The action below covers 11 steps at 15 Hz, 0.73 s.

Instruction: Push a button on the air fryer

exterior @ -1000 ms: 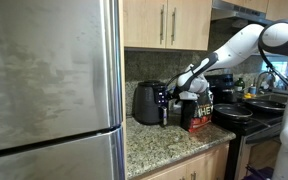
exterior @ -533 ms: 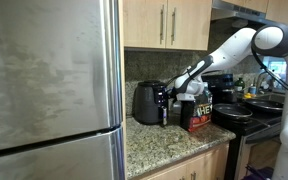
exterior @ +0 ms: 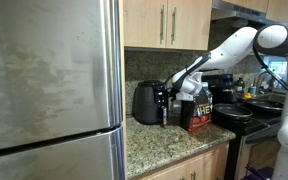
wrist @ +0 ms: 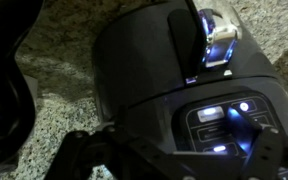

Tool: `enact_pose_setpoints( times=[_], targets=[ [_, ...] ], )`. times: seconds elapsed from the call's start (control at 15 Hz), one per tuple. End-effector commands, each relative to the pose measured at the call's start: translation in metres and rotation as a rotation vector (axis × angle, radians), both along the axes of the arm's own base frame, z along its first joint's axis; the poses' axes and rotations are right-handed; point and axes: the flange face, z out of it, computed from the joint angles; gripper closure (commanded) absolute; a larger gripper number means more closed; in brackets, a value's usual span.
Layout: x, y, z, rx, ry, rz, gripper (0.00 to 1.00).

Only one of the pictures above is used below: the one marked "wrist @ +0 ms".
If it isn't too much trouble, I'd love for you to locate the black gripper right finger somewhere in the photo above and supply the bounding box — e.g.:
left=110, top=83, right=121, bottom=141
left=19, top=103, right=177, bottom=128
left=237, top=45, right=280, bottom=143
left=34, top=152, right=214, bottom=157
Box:
left=227, top=106, right=284, bottom=180

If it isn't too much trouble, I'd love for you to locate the black air fryer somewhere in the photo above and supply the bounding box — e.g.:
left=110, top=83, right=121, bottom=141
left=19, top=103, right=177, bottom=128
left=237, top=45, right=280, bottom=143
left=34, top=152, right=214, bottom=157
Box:
left=92, top=0, right=288, bottom=180

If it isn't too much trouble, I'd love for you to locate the black portable cooktop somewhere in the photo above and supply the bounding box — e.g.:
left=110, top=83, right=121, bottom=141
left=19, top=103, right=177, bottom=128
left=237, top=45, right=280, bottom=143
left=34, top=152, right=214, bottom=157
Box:
left=0, top=0, right=46, bottom=172

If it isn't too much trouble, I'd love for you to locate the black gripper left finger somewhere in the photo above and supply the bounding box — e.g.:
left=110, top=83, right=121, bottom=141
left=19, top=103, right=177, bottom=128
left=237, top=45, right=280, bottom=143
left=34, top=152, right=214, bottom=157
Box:
left=98, top=105, right=173, bottom=180

